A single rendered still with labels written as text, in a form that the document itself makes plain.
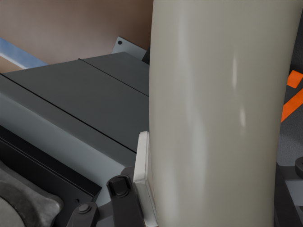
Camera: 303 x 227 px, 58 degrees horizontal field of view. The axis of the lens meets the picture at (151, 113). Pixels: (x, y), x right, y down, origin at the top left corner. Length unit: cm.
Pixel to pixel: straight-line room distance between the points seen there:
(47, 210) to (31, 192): 4
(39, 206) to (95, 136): 17
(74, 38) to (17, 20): 34
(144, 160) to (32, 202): 44
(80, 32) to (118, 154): 97
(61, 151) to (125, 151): 12
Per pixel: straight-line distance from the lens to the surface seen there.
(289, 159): 135
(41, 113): 58
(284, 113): 126
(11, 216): 56
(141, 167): 15
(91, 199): 54
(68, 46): 146
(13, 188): 59
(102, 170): 54
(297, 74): 119
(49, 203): 57
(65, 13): 146
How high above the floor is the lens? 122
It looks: 67 degrees down
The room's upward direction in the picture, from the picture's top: 134 degrees counter-clockwise
